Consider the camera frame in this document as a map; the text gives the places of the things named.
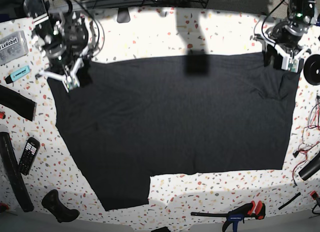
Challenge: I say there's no left gripper body white-black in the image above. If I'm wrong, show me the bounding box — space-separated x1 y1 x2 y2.
259 38 312 73

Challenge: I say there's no right gripper body white-black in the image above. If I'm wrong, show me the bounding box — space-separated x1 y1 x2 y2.
35 51 88 93

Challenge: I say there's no dark grey T-shirt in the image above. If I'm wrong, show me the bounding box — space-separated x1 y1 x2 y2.
47 53 300 211

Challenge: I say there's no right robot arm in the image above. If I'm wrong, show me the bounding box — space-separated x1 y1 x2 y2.
23 0 100 92

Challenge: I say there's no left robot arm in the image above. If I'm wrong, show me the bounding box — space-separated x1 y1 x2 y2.
254 0 318 73

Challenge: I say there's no black round disc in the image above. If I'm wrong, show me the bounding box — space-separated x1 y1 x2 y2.
303 54 320 86

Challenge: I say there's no black folded cloth strip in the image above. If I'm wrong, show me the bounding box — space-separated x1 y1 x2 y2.
0 85 37 121

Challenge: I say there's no turquoise highlighter pen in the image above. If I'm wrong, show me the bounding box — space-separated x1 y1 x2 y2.
5 65 31 84

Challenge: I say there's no clear LeRobot parts box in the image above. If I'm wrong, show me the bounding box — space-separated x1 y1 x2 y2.
0 30 29 66

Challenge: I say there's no grey monitor stand base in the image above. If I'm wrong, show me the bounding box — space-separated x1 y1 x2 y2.
116 7 131 24

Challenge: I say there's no black remote control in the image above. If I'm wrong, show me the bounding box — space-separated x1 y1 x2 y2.
18 137 40 176

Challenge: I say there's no long black tube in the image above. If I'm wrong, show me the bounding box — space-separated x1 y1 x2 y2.
0 124 34 213

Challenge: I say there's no black cylinder right edge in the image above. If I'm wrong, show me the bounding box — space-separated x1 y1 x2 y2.
298 157 320 181

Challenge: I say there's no black game controller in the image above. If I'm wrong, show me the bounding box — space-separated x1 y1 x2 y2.
41 189 80 223

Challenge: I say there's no small black stick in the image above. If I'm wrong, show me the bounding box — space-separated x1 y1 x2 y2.
278 192 301 210

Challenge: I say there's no red object right edge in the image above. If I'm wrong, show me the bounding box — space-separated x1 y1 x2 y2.
310 190 320 206

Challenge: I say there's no red object bottom left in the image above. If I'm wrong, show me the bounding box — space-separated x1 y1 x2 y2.
0 203 10 213

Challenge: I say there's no red and black wire bundle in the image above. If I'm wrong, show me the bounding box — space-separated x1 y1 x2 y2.
291 94 320 188

